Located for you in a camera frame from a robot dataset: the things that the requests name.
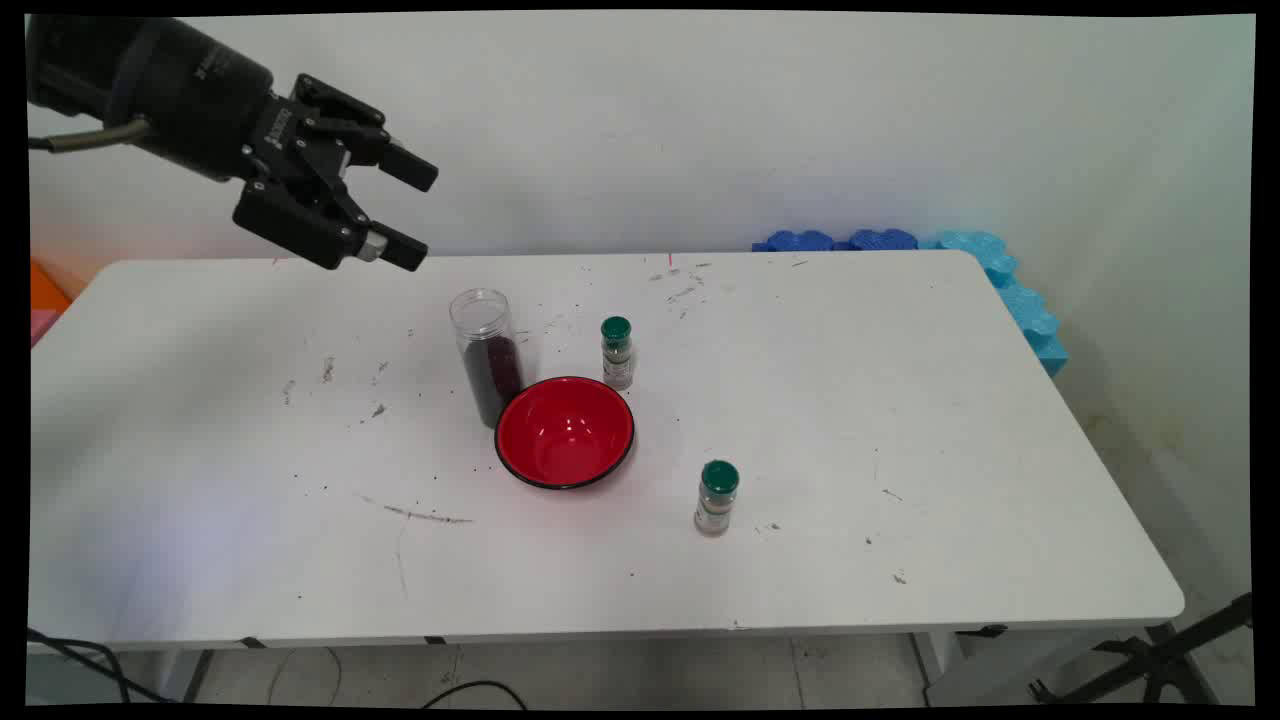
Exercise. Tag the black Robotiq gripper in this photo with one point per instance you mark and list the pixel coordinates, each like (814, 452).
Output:
(200, 100)

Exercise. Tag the clear jar with dark grains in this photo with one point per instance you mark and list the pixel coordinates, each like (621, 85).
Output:
(490, 375)

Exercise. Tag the orange foam block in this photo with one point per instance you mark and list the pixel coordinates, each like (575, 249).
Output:
(45, 285)

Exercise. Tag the pink foam block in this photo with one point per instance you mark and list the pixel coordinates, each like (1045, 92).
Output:
(42, 325)

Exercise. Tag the green-capped spice bottle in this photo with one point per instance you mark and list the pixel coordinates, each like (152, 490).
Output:
(617, 350)
(717, 500)

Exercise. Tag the red bowl with black rim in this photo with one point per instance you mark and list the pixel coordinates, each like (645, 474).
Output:
(565, 435)

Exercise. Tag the dark blue foam piece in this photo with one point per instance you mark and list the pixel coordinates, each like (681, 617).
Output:
(797, 241)
(882, 239)

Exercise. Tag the light blue foam mat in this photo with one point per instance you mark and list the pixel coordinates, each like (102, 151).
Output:
(1015, 290)

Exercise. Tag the black tripod stand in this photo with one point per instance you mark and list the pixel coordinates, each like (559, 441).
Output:
(1150, 660)

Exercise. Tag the white table leg frame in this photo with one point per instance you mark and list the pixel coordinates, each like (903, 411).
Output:
(990, 665)

